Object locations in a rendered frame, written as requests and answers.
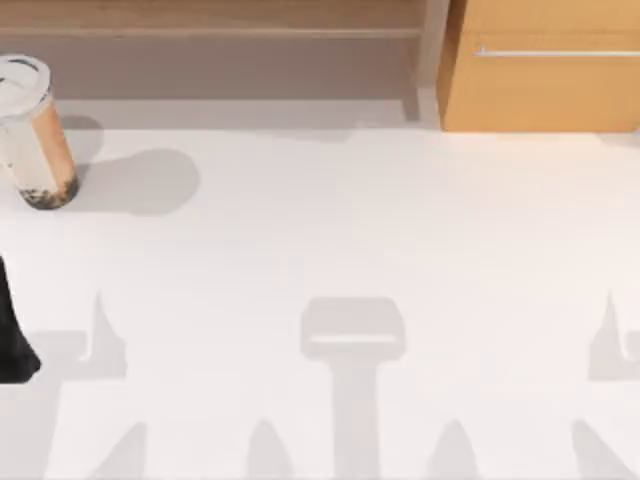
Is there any open wooden shelf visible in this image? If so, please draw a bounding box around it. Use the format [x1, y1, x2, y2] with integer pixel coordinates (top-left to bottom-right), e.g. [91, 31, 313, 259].
[0, 0, 451, 122]

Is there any wooden cupboard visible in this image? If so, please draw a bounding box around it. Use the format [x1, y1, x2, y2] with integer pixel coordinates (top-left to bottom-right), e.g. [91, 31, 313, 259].
[436, 0, 640, 133]

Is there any bubble tea cup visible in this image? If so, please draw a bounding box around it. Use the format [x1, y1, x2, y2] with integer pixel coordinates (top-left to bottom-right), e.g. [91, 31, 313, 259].
[0, 54, 80, 211]

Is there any long metal handle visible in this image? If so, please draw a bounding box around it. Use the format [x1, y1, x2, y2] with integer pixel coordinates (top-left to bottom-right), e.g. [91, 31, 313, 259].
[473, 44, 640, 58]

